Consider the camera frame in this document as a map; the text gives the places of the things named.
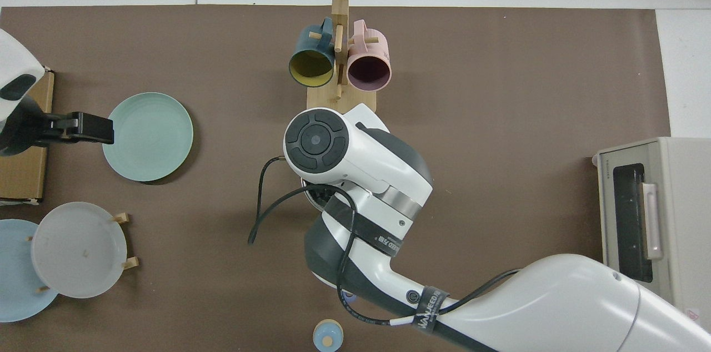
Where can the wooden cup stand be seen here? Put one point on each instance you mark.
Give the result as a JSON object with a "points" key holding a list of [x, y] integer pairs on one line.
{"points": [[341, 97]]}

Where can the brown table cloth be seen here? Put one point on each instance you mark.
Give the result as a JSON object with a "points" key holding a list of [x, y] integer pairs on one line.
{"points": [[500, 119]]}

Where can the dark teal mug yellow inside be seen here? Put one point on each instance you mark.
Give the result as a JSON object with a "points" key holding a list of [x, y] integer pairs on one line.
{"points": [[311, 66]]}

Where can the small blue round thing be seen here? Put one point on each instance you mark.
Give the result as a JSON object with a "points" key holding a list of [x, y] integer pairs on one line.
{"points": [[328, 336]]}

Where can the pale toaster oven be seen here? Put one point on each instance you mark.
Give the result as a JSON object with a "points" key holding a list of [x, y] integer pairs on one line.
{"points": [[683, 202]]}

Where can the light blue plate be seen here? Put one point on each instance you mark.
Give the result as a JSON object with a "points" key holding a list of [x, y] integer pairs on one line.
{"points": [[14, 274]]}

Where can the wooden plate rack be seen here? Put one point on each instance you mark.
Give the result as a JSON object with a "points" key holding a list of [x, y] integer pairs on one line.
{"points": [[130, 263]]}

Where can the pale green plate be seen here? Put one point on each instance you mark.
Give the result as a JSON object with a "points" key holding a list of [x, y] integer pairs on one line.
{"points": [[150, 138]]}

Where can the grey white plate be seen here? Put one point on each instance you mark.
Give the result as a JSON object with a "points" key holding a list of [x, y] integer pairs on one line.
{"points": [[78, 249]]}

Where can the pink mug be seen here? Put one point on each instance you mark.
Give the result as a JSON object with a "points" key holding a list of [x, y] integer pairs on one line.
{"points": [[369, 71]]}

